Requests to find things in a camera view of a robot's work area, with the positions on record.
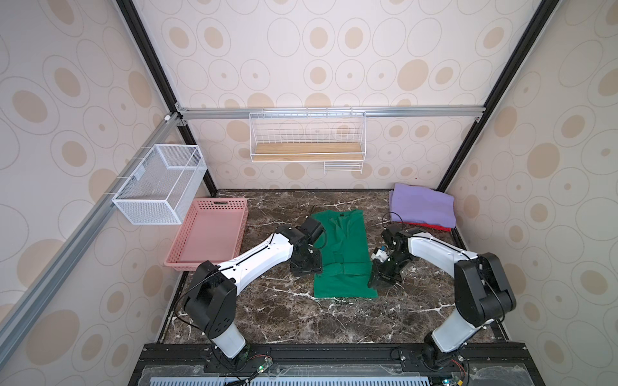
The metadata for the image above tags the green t-shirt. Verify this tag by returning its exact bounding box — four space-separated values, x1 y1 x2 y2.
312 209 378 299

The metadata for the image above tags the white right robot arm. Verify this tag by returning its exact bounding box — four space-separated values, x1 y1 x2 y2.
316 228 516 368

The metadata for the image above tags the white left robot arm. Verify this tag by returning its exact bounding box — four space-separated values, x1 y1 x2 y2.
174 219 324 361

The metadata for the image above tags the folded red t-shirt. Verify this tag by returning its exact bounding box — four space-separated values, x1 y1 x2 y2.
401 222 452 232

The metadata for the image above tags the folded purple t-shirt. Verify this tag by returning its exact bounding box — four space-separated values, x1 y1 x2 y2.
389 183 456 228

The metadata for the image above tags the pink plastic basket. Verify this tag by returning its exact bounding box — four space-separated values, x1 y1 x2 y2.
164 197 249 272

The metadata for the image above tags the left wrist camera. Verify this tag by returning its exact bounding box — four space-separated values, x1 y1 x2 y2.
299 216 324 244

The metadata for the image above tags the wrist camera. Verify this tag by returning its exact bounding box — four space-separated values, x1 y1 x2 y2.
299 216 324 244
381 225 407 253

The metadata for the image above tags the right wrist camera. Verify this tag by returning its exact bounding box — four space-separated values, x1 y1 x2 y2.
381 225 407 253

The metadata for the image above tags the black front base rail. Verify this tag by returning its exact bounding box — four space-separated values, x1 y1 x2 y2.
129 342 544 385

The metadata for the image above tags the white wire wall shelf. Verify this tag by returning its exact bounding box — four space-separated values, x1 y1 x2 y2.
249 115 367 171

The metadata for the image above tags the aluminium wall rail back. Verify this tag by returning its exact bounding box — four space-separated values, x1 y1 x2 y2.
180 106 485 120

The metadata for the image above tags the aluminium wall rail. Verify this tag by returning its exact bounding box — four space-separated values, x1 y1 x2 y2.
180 106 485 120
1 113 181 367

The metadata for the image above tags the white mesh wall basket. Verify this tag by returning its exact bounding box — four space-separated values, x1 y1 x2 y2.
112 144 207 225

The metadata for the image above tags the aluminium wall rail left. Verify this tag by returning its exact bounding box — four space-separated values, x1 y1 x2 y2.
1 113 181 367

